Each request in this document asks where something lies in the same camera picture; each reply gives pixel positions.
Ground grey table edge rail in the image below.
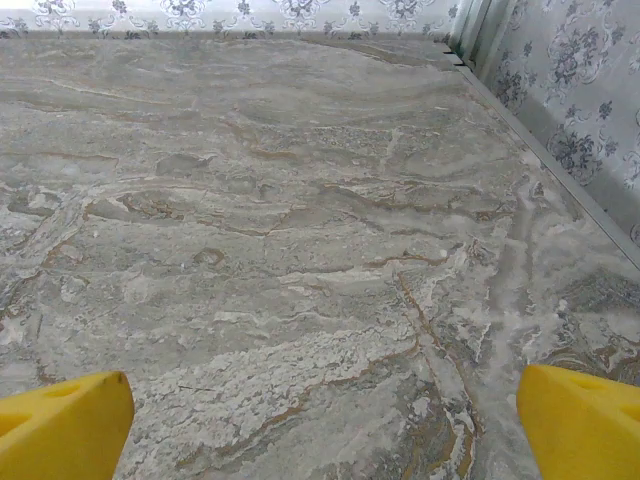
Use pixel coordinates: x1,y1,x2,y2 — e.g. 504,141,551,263
443,42,640,264

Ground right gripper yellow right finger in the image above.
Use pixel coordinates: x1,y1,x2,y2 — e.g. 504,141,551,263
516,364,640,480

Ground aluminium frame post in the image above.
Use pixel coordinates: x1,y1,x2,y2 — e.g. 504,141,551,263
447,0,501,69

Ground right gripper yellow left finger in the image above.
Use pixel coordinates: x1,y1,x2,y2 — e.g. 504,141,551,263
0,370,135,480

